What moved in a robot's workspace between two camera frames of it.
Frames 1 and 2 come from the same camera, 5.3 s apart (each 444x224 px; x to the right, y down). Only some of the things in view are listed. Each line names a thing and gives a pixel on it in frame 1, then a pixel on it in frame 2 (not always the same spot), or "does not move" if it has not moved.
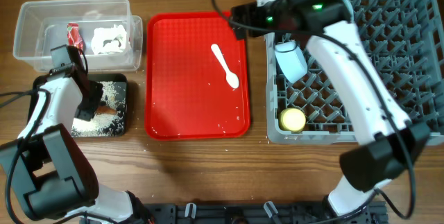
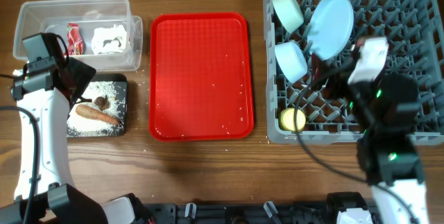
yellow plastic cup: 292,119 does not move
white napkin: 109,40 does not move
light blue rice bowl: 291,61 does not move
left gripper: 88,114 to 82,75
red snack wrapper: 74,37 does not move
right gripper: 250,11 to 338,80
